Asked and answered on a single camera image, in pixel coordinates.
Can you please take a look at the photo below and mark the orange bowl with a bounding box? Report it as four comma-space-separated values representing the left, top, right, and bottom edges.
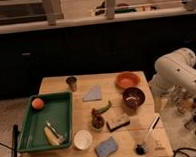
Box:
116, 71, 141, 89

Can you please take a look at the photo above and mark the brown block sponge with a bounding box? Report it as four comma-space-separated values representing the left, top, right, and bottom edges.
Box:
106, 113, 130, 132

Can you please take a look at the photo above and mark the white round lid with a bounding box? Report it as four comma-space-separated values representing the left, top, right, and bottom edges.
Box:
73, 130, 93, 150

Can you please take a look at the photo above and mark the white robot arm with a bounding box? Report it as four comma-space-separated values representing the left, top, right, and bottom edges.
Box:
150, 48, 196, 98

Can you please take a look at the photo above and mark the wooden table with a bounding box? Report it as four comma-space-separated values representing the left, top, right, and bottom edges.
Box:
14, 69, 174, 157

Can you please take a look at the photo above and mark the grey-blue towel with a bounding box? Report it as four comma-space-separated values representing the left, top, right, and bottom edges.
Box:
83, 85, 102, 102

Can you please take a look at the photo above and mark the orange fruit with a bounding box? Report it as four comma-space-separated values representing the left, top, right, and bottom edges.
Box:
32, 98, 45, 110

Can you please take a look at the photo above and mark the dark red bowl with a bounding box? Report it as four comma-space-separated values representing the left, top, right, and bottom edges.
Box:
122, 87, 146, 109

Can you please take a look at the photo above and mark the blue sponge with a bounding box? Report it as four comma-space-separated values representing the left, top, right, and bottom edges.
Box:
95, 136, 119, 157

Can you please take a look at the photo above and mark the yellow banana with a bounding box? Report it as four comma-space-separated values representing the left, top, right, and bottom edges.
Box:
44, 126, 59, 146

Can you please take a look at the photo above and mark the green plastic tray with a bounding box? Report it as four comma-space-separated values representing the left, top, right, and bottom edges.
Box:
17, 92, 73, 153

